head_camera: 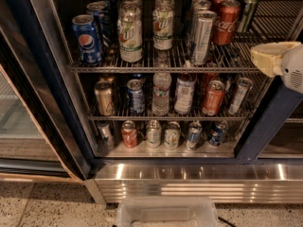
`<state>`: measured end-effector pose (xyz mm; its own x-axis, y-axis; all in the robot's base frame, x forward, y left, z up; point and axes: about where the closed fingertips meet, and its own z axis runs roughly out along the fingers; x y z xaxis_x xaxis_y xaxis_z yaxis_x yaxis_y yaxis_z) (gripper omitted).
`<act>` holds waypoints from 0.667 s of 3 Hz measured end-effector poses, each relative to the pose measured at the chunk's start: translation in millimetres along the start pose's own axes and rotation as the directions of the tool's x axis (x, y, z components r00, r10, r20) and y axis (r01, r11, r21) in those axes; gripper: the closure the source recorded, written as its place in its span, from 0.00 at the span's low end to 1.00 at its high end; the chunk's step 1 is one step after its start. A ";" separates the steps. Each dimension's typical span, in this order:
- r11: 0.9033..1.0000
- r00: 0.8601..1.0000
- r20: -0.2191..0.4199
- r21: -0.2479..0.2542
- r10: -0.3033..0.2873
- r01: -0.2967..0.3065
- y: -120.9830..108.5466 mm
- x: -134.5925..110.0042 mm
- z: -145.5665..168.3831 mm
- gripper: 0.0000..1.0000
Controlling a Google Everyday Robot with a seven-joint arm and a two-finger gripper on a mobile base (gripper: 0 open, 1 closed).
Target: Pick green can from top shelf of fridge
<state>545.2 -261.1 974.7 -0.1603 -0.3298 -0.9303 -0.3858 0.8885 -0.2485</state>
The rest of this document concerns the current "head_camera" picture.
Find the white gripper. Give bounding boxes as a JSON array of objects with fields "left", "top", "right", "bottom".
[{"left": 251, "top": 42, "right": 303, "bottom": 94}]

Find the silver slim can middle shelf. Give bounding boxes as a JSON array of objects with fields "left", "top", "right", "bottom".
[{"left": 228, "top": 78, "right": 254, "bottom": 115}]

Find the front green can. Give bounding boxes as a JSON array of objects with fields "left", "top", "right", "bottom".
[{"left": 238, "top": 0, "right": 258, "bottom": 33}]

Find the front red Coca-Cola can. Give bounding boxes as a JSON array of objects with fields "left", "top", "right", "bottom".
[{"left": 213, "top": 0, "right": 241, "bottom": 45}]

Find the red can middle shelf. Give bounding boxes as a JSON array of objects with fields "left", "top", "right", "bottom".
[{"left": 202, "top": 80, "right": 225, "bottom": 116}]

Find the red can shelf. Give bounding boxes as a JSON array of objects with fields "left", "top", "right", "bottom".
[
  {"left": 202, "top": 80, "right": 225, "bottom": 116},
  {"left": 121, "top": 120, "right": 137, "bottom": 148}
]

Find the front silver slim can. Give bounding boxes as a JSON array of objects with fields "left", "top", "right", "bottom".
[{"left": 189, "top": 10, "right": 217, "bottom": 66}]

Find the blue Pepsi can bottom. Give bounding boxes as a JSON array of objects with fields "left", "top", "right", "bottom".
[{"left": 207, "top": 120, "right": 228, "bottom": 147}]

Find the silver blue can bottom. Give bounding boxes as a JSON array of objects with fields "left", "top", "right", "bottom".
[{"left": 186, "top": 121, "right": 203, "bottom": 150}]

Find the front right 7UP can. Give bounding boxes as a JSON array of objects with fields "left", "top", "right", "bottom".
[{"left": 152, "top": 6, "right": 174, "bottom": 50}]

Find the stainless steel fridge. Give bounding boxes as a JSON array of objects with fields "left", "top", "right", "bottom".
[{"left": 25, "top": 0, "right": 303, "bottom": 205}]

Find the white 7UP can bottom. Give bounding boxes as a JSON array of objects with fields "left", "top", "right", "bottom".
[{"left": 164, "top": 121, "right": 181, "bottom": 149}]

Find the white can bottom shelf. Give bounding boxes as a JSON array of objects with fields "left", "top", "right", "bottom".
[{"left": 146, "top": 120, "right": 162, "bottom": 148}]

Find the blue can middle shelf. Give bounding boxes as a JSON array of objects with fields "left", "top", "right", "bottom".
[{"left": 127, "top": 79, "right": 145, "bottom": 114}]

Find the front left 7UP can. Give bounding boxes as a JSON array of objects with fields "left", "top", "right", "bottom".
[{"left": 117, "top": 3, "right": 143, "bottom": 62}]

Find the red can bottom shelf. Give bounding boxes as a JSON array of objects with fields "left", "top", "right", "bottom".
[{"left": 121, "top": 120, "right": 137, "bottom": 148}]

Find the gold can middle shelf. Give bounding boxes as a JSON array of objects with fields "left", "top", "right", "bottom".
[{"left": 94, "top": 81, "right": 115, "bottom": 116}]

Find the silver can bottom left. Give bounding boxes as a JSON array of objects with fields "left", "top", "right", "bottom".
[{"left": 97, "top": 120, "right": 114, "bottom": 149}]

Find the front blue Pepsi can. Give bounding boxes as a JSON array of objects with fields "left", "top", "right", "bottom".
[{"left": 72, "top": 14, "right": 102, "bottom": 65}]

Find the open glass fridge door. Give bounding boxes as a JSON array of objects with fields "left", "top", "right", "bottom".
[{"left": 0, "top": 0, "right": 94, "bottom": 182}]

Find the labelled dark bottle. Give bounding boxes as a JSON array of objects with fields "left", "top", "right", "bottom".
[{"left": 174, "top": 73, "right": 197, "bottom": 114}]

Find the clear water bottle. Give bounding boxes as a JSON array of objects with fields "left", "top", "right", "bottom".
[{"left": 151, "top": 51, "right": 171, "bottom": 116}]

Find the clear plastic bin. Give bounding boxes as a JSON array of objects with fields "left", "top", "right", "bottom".
[{"left": 116, "top": 196, "right": 218, "bottom": 227}]

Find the top wire shelf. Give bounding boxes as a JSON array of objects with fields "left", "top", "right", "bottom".
[{"left": 71, "top": 0, "right": 303, "bottom": 74}]

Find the wire shelf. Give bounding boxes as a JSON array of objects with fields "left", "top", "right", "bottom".
[
  {"left": 88, "top": 108, "right": 253, "bottom": 121},
  {"left": 71, "top": 0, "right": 303, "bottom": 74}
]

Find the middle wire shelf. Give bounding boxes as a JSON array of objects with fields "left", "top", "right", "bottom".
[{"left": 88, "top": 108, "right": 253, "bottom": 121}]

